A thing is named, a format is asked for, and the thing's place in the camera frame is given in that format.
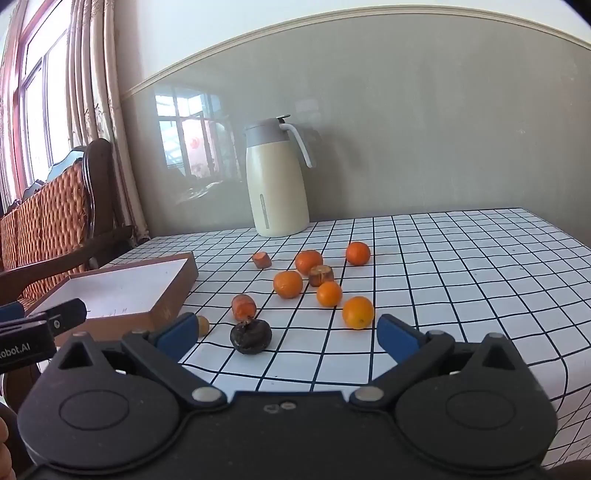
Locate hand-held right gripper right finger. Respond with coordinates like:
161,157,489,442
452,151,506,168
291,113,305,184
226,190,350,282
349,315,527,411

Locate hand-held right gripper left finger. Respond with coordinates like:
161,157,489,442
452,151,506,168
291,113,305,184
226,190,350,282
48,313,228,411

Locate orange mandarin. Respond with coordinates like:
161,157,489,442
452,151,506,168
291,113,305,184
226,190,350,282
316,281,343,308
273,270,304,299
342,296,375,330
295,250,324,276
346,241,371,267

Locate brown cardboard box white inside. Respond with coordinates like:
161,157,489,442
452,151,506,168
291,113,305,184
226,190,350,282
25,252,199,347

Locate carrot piece with dark skin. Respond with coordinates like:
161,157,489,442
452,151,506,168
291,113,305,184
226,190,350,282
309,265,335,287

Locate person's left hand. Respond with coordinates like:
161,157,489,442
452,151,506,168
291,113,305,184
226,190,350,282
0,415,13,478

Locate dark shrivelled round fruit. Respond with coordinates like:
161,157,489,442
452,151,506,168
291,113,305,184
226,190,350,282
230,318,272,356

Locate white black-checked tablecloth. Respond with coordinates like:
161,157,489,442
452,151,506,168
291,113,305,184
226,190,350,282
34,208,591,469

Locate wooden sofa orange cushions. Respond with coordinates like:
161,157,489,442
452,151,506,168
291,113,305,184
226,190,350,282
0,138,138,319

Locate cream thermos jug grey lid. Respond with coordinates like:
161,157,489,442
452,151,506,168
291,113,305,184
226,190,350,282
245,114,314,238

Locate red-framed window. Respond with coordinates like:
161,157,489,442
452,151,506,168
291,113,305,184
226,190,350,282
0,0,77,204

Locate beige patterned curtain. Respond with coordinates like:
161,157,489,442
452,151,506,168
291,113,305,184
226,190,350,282
67,0,151,245

